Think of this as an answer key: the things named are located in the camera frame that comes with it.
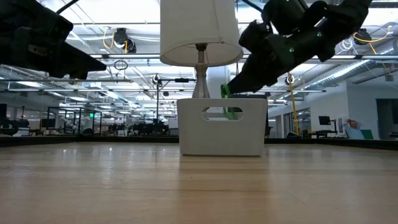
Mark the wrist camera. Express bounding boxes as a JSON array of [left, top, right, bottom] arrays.
[[32, 2, 75, 40], [262, 0, 312, 35]]

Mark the black framed robot cell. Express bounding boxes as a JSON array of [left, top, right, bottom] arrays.
[[46, 106, 103, 136]]

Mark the black aluminium table frame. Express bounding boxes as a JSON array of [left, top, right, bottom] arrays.
[[0, 134, 398, 151]]

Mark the person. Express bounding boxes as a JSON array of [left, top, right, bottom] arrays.
[[341, 118, 365, 140]]

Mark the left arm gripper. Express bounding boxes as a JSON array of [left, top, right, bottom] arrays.
[[0, 0, 107, 80]]

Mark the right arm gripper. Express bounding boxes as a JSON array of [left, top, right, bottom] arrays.
[[228, 20, 296, 94]]

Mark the white plastic bin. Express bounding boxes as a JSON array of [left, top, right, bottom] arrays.
[[176, 98, 269, 157]]

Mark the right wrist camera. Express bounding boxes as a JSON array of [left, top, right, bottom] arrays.
[[262, 0, 312, 35]]

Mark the black computer monitor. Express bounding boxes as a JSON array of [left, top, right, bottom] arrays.
[[318, 115, 338, 134]]

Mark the ceiling cable reel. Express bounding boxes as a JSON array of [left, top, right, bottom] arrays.
[[353, 27, 393, 47], [102, 27, 137, 54]]

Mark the hanging yellow cable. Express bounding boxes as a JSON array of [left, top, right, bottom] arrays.
[[287, 73, 300, 136]]

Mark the green rubber band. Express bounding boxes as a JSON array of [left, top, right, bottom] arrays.
[[220, 83, 243, 121]]

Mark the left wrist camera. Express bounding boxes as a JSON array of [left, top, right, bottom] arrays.
[[32, 2, 75, 40]]

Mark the white shade silver table lamp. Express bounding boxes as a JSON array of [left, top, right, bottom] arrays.
[[159, 0, 244, 100]]

